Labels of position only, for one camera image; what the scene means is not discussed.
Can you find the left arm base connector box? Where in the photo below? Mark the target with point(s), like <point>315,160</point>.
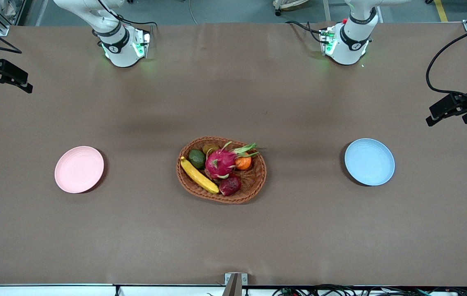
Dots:
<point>327,41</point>

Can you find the brown kiwi fruit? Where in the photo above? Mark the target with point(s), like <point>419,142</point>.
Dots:
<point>210,149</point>

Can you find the chair wheel base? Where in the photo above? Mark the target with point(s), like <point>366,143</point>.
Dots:
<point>289,5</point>

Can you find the pink plate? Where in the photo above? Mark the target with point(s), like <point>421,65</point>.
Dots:
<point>79,169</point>

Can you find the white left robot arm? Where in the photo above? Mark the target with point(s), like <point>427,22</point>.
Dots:
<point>350,45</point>

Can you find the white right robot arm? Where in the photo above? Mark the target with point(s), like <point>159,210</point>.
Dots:
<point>118,45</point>

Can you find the light blue plate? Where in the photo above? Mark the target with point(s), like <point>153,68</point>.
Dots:
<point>369,161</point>

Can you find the dark red apple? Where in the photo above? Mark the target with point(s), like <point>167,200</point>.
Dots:
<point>230,186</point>

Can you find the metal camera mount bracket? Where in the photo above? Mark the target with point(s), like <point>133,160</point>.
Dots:
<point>235,283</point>

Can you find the pink dragon fruit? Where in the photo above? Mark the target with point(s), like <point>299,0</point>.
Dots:
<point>220,163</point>

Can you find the brown wicker basket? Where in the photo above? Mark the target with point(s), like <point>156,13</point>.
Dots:
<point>254,183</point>

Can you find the green avocado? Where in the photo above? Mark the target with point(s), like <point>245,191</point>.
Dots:
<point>196,158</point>

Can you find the yellow banana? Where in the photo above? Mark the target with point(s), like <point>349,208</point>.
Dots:
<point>198,176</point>

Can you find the white table edge rail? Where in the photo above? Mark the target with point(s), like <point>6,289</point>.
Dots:
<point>52,290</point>

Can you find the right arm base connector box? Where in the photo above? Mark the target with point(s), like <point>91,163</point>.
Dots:
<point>142,43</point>

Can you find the orange fruit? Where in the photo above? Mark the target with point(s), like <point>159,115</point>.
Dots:
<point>244,163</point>

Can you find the brown table cover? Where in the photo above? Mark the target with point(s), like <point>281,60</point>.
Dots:
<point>233,238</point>

